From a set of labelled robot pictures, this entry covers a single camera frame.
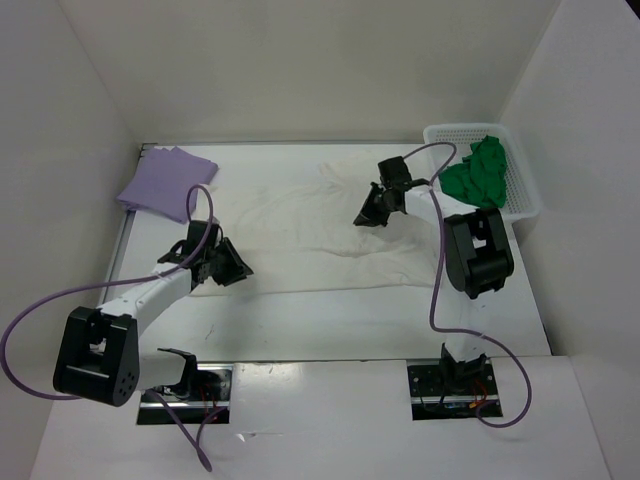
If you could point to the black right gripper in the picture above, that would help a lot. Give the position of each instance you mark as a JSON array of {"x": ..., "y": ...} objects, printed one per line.
[{"x": 368, "y": 216}]

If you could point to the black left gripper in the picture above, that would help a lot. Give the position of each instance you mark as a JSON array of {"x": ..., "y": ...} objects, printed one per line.
[{"x": 236, "y": 263}]

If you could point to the cream white t-shirt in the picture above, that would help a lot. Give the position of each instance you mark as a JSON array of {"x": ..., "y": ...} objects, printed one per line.
[{"x": 302, "y": 238}]

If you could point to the purple t-shirt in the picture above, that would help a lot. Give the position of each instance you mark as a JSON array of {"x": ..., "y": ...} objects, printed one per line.
[{"x": 162, "y": 181}]

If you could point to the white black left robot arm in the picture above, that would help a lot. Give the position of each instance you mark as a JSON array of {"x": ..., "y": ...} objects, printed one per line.
[{"x": 99, "y": 357}]

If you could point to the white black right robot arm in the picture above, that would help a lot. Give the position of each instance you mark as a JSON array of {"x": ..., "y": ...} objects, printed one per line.
[{"x": 473, "y": 263}]

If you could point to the green garment in basket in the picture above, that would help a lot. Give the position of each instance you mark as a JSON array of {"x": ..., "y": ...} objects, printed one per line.
[{"x": 479, "y": 179}]

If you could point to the white plastic laundry basket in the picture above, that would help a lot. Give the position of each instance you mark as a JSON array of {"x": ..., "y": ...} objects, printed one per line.
[{"x": 522, "y": 198}]

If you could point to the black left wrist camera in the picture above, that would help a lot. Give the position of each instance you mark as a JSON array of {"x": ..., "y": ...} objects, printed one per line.
[{"x": 198, "y": 246}]

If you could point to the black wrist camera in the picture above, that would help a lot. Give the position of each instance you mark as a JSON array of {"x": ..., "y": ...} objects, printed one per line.
[
  {"x": 394, "y": 174},
  {"x": 198, "y": 246}
]

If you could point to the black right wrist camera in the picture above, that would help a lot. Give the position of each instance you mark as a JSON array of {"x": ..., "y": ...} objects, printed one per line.
[{"x": 394, "y": 174}]

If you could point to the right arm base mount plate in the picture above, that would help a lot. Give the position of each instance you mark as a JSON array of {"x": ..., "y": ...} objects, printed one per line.
[{"x": 432, "y": 400}]

